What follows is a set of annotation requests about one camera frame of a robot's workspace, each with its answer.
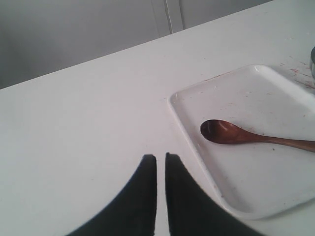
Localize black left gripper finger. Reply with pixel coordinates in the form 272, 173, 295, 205
69, 154, 157, 236

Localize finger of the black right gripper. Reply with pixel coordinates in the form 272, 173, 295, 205
165, 153, 262, 236

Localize brown wooden spoon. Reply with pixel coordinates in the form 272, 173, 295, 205
200, 119, 315, 152

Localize steel bowl of rice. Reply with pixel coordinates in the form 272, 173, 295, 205
310, 47, 315, 80

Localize white rectangular plastic tray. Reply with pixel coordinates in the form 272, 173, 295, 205
168, 64, 315, 219

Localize white cabinet doors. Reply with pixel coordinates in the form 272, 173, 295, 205
0, 0, 261, 88

